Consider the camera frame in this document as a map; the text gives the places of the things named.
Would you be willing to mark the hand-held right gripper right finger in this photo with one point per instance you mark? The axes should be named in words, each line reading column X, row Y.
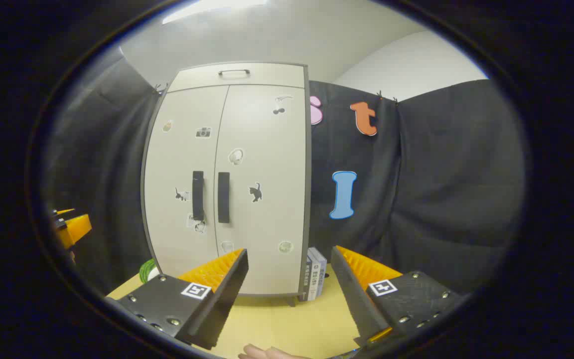
column 354, row 299

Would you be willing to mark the cabinet door with camera sticker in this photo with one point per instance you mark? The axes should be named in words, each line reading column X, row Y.
column 177, row 159

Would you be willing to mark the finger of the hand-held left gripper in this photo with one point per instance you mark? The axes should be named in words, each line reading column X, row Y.
column 65, row 212
column 77, row 229

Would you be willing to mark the grey spined book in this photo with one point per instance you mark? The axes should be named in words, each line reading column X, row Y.
column 307, row 279

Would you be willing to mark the green striped object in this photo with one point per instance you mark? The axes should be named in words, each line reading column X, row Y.
column 146, row 271

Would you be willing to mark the black backdrop cloth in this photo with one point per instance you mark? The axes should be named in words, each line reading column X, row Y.
column 441, row 174

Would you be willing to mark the cabinet door black cat sticker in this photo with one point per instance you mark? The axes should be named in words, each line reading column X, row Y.
column 267, row 199

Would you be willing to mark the double-door shoe cabinet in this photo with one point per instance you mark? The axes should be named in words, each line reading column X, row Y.
column 308, row 199

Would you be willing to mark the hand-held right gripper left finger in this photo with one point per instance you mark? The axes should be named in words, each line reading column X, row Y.
column 222, row 304

